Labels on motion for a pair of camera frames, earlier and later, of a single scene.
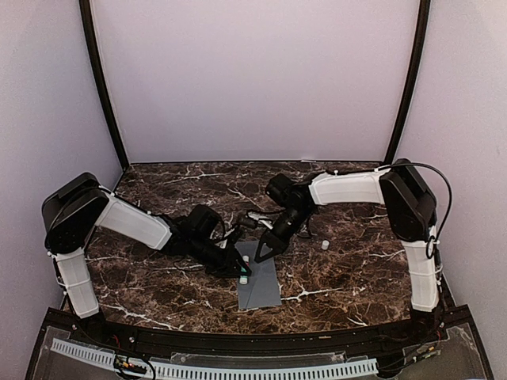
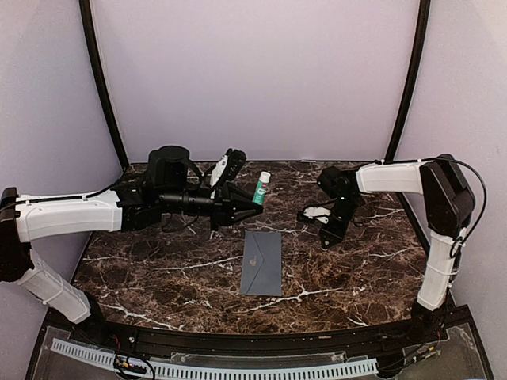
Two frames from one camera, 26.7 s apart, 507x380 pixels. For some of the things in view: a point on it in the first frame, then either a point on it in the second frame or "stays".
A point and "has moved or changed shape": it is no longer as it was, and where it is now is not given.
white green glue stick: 243,279 -> 260,191
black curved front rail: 231,342 stays
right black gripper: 276,242 -> 336,236
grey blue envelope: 263,288 has moved or changed shape
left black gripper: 226,267 -> 225,207
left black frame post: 93,49 stays
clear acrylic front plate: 259,359 stays
